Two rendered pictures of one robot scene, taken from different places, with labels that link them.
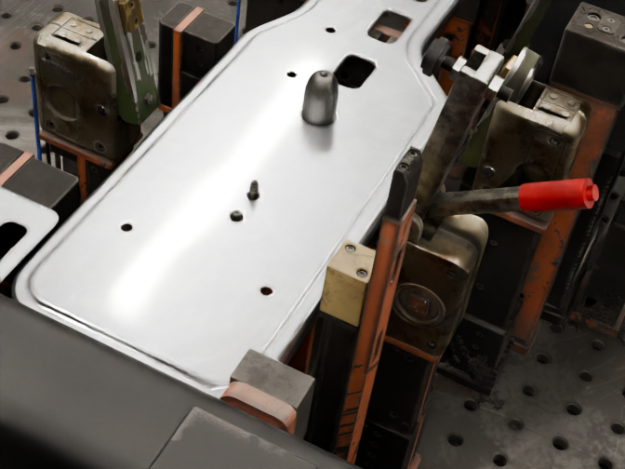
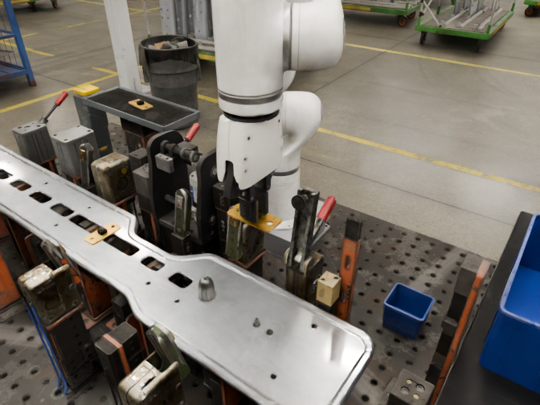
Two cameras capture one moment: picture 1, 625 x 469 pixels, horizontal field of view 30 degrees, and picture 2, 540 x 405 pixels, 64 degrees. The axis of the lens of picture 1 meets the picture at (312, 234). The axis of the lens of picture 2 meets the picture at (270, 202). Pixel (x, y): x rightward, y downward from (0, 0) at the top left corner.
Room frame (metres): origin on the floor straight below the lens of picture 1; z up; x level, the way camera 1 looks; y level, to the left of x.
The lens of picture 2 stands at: (0.54, 0.58, 1.65)
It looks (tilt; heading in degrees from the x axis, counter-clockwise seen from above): 34 degrees down; 286
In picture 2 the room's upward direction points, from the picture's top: straight up
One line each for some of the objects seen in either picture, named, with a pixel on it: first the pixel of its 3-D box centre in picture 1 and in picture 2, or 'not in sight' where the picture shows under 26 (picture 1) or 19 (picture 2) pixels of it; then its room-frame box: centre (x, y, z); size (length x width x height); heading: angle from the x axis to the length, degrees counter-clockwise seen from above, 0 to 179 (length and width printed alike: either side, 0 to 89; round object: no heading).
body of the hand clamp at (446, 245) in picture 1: (405, 363); (301, 315); (0.65, -0.10, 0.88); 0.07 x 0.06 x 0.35; 70
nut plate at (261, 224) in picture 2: not in sight; (254, 214); (0.71, 0.05, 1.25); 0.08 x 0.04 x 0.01; 160
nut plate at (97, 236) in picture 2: not in sight; (102, 231); (1.15, -0.11, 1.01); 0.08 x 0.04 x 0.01; 71
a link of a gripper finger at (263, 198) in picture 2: not in sight; (263, 190); (0.70, 0.03, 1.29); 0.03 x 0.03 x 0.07; 70
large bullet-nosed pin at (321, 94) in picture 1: (320, 100); (206, 289); (0.83, 0.01, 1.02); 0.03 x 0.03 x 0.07
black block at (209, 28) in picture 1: (191, 132); (131, 385); (0.95, 0.15, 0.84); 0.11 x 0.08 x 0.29; 70
